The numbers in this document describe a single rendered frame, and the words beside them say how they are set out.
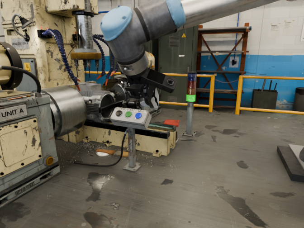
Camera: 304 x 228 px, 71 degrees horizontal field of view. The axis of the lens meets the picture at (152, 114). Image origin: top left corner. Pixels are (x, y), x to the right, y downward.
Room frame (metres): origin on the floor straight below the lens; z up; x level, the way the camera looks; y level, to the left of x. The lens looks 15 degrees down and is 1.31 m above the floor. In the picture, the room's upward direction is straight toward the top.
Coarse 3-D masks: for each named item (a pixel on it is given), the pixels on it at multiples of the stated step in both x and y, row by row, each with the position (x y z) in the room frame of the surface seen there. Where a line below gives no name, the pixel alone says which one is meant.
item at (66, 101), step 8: (48, 88) 1.01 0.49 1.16; (56, 88) 1.03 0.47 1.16; (64, 88) 1.05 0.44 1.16; (72, 88) 1.09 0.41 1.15; (56, 96) 0.96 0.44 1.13; (64, 96) 0.99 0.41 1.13; (72, 96) 1.03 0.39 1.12; (80, 96) 1.07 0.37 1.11; (56, 104) 0.93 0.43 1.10; (64, 104) 0.96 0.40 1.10; (72, 104) 1.00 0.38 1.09; (80, 104) 1.04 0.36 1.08; (56, 112) 0.91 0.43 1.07; (64, 112) 0.94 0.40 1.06; (72, 112) 0.98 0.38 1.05; (80, 112) 1.02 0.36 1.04; (56, 120) 0.91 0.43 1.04; (64, 120) 0.93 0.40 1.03; (72, 120) 0.98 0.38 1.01; (80, 120) 1.03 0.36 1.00; (56, 128) 0.91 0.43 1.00; (64, 128) 0.94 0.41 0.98; (72, 128) 1.00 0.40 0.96; (56, 136) 0.94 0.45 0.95
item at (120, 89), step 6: (114, 78) 1.51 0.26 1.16; (120, 78) 1.54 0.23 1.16; (126, 78) 1.58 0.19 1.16; (108, 84) 1.52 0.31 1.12; (114, 84) 1.50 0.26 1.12; (120, 84) 1.48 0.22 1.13; (108, 90) 1.52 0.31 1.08; (114, 90) 1.50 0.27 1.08; (120, 90) 1.48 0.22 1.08; (114, 96) 1.50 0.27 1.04; (120, 96) 1.48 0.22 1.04; (126, 96) 1.46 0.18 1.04
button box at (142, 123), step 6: (120, 108) 0.94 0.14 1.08; (126, 108) 0.93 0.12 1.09; (114, 114) 0.92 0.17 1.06; (132, 114) 0.89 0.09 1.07; (144, 114) 0.87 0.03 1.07; (150, 114) 0.90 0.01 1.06; (114, 120) 0.90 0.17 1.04; (120, 120) 0.88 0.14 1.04; (126, 120) 0.87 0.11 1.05; (132, 120) 0.86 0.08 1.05; (138, 120) 0.85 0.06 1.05; (144, 120) 0.85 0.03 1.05; (126, 126) 0.90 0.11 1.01; (132, 126) 0.88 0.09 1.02; (138, 126) 0.86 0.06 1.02; (144, 126) 0.85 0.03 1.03
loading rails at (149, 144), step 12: (84, 132) 1.27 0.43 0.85; (96, 132) 1.23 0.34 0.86; (108, 132) 1.19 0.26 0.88; (120, 132) 1.15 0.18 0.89; (144, 132) 1.09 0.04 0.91; (156, 132) 1.06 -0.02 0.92; (168, 132) 1.05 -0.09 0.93; (108, 144) 1.15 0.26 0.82; (120, 144) 1.15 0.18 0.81; (144, 144) 1.09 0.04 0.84; (156, 144) 1.06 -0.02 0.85; (168, 144) 1.05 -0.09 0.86; (156, 156) 1.02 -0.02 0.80
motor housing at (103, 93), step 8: (96, 96) 1.25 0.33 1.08; (104, 96) 1.35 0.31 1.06; (112, 96) 1.32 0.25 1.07; (88, 104) 1.24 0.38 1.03; (96, 104) 1.20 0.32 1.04; (104, 104) 1.37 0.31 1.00; (88, 112) 1.23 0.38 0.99; (96, 112) 1.19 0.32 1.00; (104, 112) 1.34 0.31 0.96; (112, 112) 1.33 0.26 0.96; (104, 120) 1.24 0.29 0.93
